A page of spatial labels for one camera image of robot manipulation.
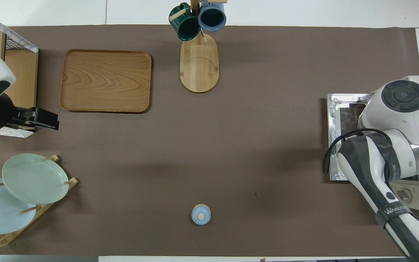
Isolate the glass oven door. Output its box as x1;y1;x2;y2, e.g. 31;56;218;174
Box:
326;93;374;182

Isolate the wooden two-tier shelf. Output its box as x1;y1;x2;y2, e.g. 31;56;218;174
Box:
0;9;39;138

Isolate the pale green plate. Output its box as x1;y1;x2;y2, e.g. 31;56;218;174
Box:
2;153;69;205

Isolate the wooden plate rack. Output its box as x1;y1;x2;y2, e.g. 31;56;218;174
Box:
0;154;79;250

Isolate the rectangular wooden tray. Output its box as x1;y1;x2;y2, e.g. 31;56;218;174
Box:
59;49;152;114

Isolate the wooden mug tree stand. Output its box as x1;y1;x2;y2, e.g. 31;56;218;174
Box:
169;0;228;94

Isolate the dark green mug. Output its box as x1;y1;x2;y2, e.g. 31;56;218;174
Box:
169;3;201;41

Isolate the small blue lid wooden knob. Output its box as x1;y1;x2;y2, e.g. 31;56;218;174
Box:
191;204;212;226

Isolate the blue mug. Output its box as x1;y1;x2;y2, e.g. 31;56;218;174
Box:
198;0;227;32

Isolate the brown table mat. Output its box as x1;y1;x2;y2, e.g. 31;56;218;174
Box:
0;24;419;257

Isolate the black wire mesh panel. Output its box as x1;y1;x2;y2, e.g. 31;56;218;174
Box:
0;16;37;52

